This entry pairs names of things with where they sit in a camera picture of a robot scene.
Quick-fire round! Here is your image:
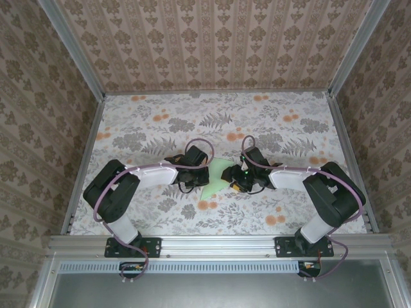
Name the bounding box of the light green cloth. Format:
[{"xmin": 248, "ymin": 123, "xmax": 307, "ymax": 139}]
[{"xmin": 199, "ymin": 157, "xmax": 237, "ymax": 201}]

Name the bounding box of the floral table mat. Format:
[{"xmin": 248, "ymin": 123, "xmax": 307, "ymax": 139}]
[{"xmin": 69, "ymin": 92, "xmax": 370, "ymax": 237}]

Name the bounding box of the black controller board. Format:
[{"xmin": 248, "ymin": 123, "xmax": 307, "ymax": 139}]
[
  {"xmin": 297, "ymin": 260, "xmax": 322, "ymax": 278},
  {"xmin": 118, "ymin": 261, "xmax": 146, "ymax": 279}
]

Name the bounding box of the grey metal panel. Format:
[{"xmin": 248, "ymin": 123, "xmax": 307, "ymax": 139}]
[{"xmin": 30, "ymin": 258, "xmax": 411, "ymax": 308}]

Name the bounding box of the aluminium front rail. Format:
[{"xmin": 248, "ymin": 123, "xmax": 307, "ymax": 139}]
[{"xmin": 46, "ymin": 233, "xmax": 396, "ymax": 260}]

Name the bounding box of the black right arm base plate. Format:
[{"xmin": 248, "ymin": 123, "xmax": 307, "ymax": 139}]
[{"xmin": 275, "ymin": 236, "xmax": 335, "ymax": 259}]

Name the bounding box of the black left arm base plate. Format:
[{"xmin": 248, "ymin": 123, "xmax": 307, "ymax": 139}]
[{"xmin": 104, "ymin": 236, "xmax": 162, "ymax": 259}]

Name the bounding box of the white slotted cable duct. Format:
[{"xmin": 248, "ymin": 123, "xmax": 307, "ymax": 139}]
[{"xmin": 59, "ymin": 260, "xmax": 302, "ymax": 274}]

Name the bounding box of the aluminium back rail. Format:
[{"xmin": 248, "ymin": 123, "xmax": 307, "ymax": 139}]
[{"xmin": 104, "ymin": 90, "xmax": 330, "ymax": 96}]

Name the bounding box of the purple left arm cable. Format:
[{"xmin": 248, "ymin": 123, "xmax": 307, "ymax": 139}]
[{"xmin": 92, "ymin": 137, "xmax": 216, "ymax": 285}]

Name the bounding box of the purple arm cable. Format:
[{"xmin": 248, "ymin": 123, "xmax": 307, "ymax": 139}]
[
  {"xmin": 92, "ymin": 137, "xmax": 216, "ymax": 285},
  {"xmin": 241, "ymin": 135, "xmax": 367, "ymax": 283}
]

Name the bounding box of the aluminium side rail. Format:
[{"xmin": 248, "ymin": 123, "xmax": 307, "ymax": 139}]
[
  {"xmin": 327, "ymin": 91, "xmax": 380, "ymax": 235},
  {"xmin": 60, "ymin": 94, "xmax": 107, "ymax": 237}
]

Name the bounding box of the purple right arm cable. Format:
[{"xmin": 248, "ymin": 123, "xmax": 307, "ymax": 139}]
[{"xmin": 241, "ymin": 135, "xmax": 367, "ymax": 283}]

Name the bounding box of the aluminium frame post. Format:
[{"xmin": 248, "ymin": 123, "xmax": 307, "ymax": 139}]
[
  {"xmin": 37, "ymin": 0, "xmax": 107, "ymax": 99},
  {"xmin": 328, "ymin": 0, "xmax": 395, "ymax": 99}
]

